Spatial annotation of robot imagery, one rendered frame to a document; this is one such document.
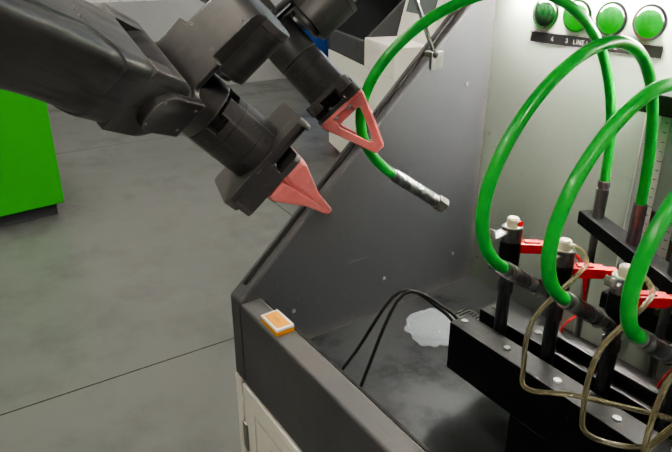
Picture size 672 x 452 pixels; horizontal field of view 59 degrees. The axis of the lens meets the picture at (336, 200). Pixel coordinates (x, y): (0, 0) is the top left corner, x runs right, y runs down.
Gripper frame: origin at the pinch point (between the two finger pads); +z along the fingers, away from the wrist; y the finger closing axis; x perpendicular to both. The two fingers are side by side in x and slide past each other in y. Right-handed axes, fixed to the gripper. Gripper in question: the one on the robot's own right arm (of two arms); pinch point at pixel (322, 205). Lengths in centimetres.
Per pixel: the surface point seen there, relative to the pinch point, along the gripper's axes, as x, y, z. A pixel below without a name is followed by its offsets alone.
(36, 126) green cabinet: 315, -98, 0
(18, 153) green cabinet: 311, -115, 2
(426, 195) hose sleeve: 16.0, 8.8, 19.8
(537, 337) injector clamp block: 4.0, 4.5, 41.3
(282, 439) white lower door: 19, -34, 33
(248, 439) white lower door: 31, -44, 37
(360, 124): 17.5, 9.6, 5.7
